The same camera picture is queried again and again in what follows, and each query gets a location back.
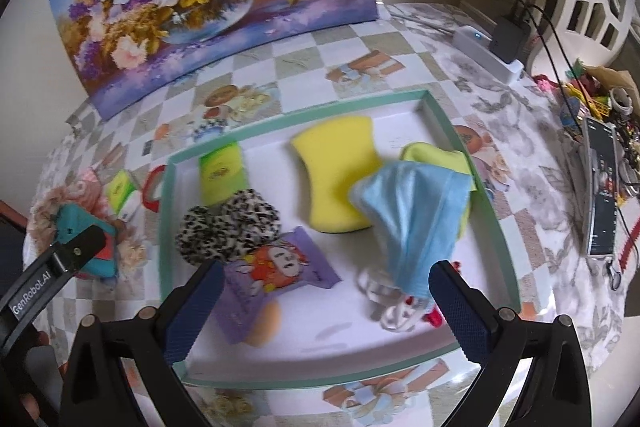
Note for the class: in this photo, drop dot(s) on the purple cartoon packet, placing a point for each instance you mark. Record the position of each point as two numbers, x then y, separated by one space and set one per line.
285 269

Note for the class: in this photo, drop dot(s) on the white power strip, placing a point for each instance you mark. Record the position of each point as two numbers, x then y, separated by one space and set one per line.
472 42

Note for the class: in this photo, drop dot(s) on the black charger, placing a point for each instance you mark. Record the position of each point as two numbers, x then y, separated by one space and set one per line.
507 34

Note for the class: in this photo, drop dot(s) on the pink floral cloth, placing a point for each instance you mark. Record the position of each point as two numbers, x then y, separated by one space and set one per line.
52 197

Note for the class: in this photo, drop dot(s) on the checkered printed tablecloth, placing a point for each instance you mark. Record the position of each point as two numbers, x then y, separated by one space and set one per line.
540 217

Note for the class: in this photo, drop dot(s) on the white tape roll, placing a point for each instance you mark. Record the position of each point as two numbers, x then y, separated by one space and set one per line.
622 99

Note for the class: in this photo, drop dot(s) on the yellow sponge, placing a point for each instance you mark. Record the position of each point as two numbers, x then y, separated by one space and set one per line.
330 167

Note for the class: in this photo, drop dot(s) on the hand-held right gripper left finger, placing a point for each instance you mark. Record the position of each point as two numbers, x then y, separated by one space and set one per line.
195 312

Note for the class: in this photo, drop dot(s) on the black smartphone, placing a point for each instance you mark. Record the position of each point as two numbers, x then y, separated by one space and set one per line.
602 187

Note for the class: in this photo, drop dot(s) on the teal pouch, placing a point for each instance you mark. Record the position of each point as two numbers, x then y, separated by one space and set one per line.
80 219

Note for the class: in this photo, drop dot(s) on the round orange puff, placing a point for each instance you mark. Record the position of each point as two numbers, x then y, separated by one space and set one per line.
267 324

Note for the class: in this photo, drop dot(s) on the white tray with teal rim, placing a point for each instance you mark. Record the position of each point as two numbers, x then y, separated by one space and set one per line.
320 352

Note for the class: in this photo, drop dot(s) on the pile of colourful clutter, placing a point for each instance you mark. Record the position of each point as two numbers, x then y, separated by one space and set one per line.
587 89

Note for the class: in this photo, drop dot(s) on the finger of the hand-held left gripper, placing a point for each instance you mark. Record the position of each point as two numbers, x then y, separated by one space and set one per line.
80 249

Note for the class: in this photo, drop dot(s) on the green and white tissue pack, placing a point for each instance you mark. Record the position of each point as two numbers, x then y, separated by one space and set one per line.
122 194

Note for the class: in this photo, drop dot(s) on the dark chair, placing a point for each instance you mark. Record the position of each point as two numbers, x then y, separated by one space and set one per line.
10 247

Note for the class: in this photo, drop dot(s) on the red tape roll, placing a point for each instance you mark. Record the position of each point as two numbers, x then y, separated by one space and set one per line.
149 197

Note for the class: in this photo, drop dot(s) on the lime green cloth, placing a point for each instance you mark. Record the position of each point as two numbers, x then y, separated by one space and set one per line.
435 154

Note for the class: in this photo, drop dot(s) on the green packet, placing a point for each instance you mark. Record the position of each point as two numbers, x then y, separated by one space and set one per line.
222 177

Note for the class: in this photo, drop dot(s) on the blue face mask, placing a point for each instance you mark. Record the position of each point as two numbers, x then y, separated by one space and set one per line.
415 217

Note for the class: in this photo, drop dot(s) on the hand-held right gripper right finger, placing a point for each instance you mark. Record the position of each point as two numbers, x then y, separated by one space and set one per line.
462 312

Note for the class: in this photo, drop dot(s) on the leopard print scrunchie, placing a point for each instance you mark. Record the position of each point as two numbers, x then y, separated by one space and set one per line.
225 222

